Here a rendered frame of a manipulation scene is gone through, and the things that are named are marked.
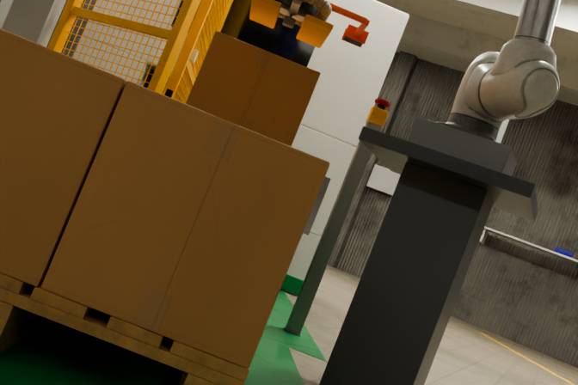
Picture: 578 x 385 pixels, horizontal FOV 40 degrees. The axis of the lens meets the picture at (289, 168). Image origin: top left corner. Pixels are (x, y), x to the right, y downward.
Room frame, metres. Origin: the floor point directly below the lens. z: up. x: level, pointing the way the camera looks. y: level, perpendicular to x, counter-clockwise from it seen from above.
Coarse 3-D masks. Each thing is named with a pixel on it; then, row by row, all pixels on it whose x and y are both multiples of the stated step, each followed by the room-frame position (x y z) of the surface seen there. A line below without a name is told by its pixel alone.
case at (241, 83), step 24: (216, 48) 2.77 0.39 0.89; (240, 48) 2.77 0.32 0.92; (216, 72) 2.77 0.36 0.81; (240, 72) 2.77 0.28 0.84; (264, 72) 2.77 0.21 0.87; (288, 72) 2.77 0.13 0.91; (312, 72) 2.77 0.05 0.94; (192, 96) 2.77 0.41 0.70; (216, 96) 2.77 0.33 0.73; (240, 96) 2.77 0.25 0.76; (264, 96) 2.77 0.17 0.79; (288, 96) 2.77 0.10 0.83; (240, 120) 2.77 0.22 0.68; (264, 120) 2.77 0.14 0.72; (288, 120) 2.77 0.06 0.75; (288, 144) 2.77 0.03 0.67
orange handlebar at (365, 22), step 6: (336, 6) 2.82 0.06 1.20; (336, 12) 2.83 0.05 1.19; (342, 12) 2.82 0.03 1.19; (348, 12) 2.82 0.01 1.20; (354, 18) 2.82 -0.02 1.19; (360, 18) 2.82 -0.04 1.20; (366, 18) 2.82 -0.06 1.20; (360, 24) 2.90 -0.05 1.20; (366, 24) 2.84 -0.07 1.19; (360, 30) 2.94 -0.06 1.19
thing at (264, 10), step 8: (256, 0) 2.62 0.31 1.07; (264, 0) 2.60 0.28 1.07; (272, 0) 2.60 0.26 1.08; (256, 8) 2.72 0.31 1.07; (264, 8) 2.68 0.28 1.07; (272, 8) 2.64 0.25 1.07; (256, 16) 2.85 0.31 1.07; (264, 16) 2.80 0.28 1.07; (272, 16) 2.76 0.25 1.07; (264, 24) 2.92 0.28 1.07; (272, 24) 2.87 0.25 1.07
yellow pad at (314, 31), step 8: (312, 16) 2.61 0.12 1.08; (304, 24) 2.68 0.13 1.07; (312, 24) 2.64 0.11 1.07; (320, 24) 2.61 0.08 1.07; (328, 24) 2.61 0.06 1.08; (304, 32) 2.79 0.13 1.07; (312, 32) 2.75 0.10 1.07; (320, 32) 2.70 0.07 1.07; (328, 32) 2.66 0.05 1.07; (304, 40) 2.92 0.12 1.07; (312, 40) 2.87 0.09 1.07; (320, 40) 2.83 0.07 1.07
